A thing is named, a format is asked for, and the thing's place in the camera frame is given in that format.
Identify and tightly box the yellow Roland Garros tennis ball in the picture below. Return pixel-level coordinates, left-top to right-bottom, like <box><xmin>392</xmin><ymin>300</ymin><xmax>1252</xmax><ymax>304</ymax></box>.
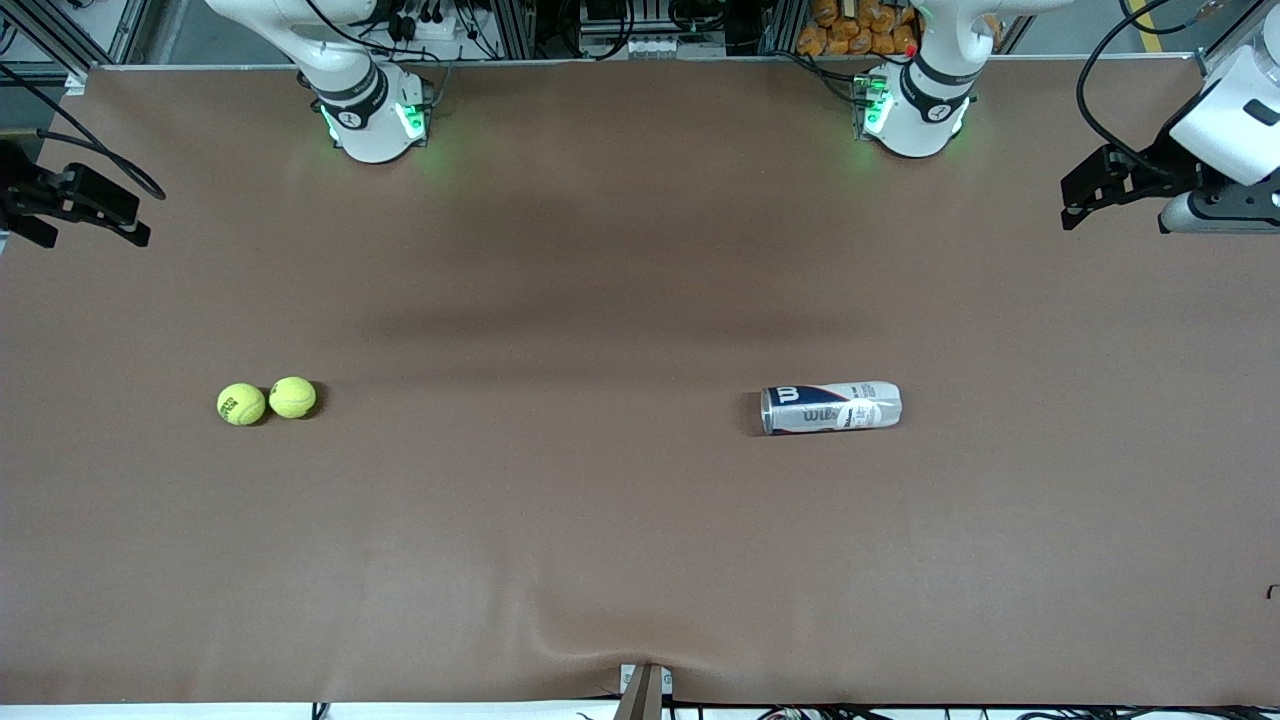
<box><xmin>217</xmin><ymin>383</ymin><xmax>268</xmax><ymax>427</ymax></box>
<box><xmin>268</xmin><ymin>376</ymin><xmax>318</xmax><ymax>420</ymax></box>

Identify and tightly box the clear Wilson tennis ball can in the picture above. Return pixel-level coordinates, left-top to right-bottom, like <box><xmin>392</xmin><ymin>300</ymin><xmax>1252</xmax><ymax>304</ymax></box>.
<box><xmin>761</xmin><ymin>381</ymin><xmax>904</xmax><ymax>437</ymax></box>

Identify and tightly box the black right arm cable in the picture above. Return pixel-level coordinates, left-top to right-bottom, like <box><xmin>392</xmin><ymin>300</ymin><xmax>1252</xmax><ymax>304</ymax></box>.
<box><xmin>0</xmin><ymin>62</ymin><xmax>168</xmax><ymax>201</ymax></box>

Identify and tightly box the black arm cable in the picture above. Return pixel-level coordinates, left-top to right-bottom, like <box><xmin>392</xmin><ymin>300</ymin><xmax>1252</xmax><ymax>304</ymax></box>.
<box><xmin>1075</xmin><ymin>0</ymin><xmax>1216</xmax><ymax>181</ymax></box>
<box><xmin>0</xmin><ymin>62</ymin><xmax>168</xmax><ymax>201</ymax></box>

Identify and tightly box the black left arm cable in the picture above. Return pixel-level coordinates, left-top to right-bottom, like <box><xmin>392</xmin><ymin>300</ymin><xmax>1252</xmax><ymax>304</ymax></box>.
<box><xmin>1075</xmin><ymin>0</ymin><xmax>1216</xmax><ymax>181</ymax></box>

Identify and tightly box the bag of orange items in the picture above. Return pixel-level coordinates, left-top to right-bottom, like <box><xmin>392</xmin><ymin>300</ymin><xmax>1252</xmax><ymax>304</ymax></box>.
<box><xmin>797</xmin><ymin>0</ymin><xmax>921</xmax><ymax>58</ymax></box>

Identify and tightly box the metal table clamp bracket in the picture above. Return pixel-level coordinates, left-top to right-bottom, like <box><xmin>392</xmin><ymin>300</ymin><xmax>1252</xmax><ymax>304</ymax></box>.
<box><xmin>618</xmin><ymin>662</ymin><xmax>674</xmax><ymax>720</ymax></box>

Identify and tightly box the white power strip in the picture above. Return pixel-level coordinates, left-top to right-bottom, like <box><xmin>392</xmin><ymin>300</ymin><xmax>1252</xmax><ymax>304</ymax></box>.
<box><xmin>385</xmin><ymin>12</ymin><xmax>473</xmax><ymax>47</ymax></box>

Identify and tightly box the brown table mat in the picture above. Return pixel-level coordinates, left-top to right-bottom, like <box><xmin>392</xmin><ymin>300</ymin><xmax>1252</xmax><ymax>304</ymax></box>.
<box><xmin>0</xmin><ymin>55</ymin><xmax>1280</xmax><ymax>706</ymax></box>

